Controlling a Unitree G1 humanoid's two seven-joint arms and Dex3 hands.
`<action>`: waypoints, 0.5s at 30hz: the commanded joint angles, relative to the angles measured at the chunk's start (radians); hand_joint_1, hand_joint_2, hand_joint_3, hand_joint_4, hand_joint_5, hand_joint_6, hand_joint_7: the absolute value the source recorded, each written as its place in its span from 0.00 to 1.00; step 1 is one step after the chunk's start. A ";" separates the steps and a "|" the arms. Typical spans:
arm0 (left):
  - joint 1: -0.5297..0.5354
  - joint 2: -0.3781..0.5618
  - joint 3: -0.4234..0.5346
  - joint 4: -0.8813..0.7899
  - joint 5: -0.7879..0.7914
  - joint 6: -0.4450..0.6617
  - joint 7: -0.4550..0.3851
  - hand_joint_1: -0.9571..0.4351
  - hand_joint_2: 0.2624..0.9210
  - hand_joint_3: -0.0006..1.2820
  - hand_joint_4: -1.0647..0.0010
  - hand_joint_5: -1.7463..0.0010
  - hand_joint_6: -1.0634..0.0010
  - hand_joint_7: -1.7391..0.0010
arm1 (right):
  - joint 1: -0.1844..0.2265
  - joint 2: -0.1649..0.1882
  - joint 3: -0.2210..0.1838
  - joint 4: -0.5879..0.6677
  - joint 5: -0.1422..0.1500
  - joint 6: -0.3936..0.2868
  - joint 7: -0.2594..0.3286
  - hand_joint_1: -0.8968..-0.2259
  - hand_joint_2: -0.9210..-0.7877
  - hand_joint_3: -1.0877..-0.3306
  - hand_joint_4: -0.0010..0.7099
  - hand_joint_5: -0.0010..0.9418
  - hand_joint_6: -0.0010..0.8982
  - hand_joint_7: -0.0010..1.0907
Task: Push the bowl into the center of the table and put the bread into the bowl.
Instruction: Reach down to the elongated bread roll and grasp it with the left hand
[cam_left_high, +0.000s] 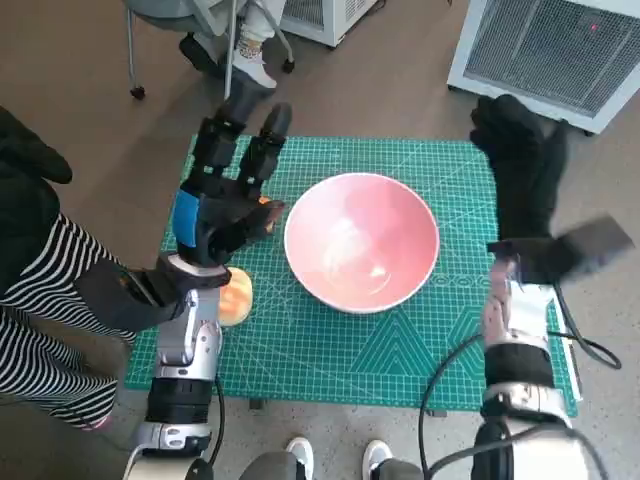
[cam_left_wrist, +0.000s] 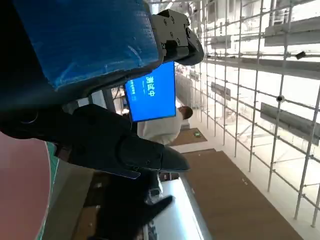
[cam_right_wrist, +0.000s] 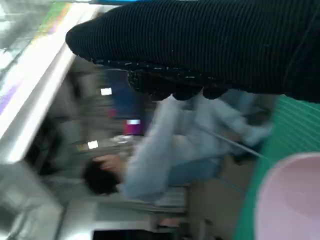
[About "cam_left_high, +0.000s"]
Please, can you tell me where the black blue-taped left hand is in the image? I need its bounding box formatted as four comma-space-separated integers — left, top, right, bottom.
172, 83, 295, 266

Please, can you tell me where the orange toy bread loaf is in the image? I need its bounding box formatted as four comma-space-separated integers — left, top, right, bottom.
257, 196, 276, 235

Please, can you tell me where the pale round toy bun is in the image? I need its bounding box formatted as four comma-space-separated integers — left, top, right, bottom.
218, 267, 255, 329

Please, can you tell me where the pink bowl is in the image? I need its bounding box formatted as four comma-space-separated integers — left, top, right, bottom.
283, 172, 441, 316

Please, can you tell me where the person in white clothing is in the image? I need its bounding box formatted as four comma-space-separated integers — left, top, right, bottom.
178, 0, 289, 90

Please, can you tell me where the green cutting mat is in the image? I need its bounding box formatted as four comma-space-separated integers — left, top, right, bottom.
122, 134, 581, 417

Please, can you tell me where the person in striped trousers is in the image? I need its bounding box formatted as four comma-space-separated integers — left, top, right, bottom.
0, 104, 140, 432

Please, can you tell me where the small white grille unit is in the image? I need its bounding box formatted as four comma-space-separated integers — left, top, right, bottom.
277, 0, 381, 49

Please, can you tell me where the person with white shoes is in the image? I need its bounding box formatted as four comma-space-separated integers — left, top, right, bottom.
239, 436, 426, 480

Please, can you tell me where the large white grille unit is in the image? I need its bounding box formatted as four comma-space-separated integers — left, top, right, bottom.
446, 0, 640, 135

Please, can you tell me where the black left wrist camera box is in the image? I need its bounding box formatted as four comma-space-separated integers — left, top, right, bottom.
74, 263, 187, 335

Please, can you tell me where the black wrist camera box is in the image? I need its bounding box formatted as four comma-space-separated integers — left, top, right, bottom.
547, 213, 632, 289
74, 263, 187, 335

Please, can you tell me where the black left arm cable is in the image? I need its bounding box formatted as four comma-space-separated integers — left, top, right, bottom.
202, 374, 227, 480

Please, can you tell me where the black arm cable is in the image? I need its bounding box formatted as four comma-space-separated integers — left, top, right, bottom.
418, 333, 489, 480
202, 374, 227, 480

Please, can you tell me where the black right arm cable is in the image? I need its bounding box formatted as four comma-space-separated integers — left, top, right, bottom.
418, 333, 489, 480

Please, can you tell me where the black right camera cable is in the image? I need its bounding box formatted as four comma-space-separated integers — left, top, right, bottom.
548, 283, 624, 372

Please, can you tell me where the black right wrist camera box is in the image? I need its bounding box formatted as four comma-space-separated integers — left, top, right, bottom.
547, 213, 632, 289

